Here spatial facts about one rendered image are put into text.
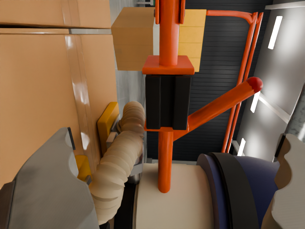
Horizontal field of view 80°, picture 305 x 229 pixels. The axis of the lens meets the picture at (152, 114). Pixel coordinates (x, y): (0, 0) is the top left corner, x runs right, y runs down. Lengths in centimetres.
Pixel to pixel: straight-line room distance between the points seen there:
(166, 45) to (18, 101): 15
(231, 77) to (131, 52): 1034
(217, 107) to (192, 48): 737
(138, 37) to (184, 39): 593
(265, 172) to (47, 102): 34
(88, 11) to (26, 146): 23
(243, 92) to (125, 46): 151
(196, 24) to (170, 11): 735
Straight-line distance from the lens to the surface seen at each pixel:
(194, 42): 760
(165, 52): 22
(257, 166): 38
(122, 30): 168
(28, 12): 22
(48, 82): 23
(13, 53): 20
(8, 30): 83
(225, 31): 1116
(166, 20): 21
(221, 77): 1164
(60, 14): 27
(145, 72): 21
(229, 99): 27
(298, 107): 641
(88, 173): 29
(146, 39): 167
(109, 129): 37
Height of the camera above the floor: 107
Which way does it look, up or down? 3 degrees down
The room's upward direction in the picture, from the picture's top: 92 degrees clockwise
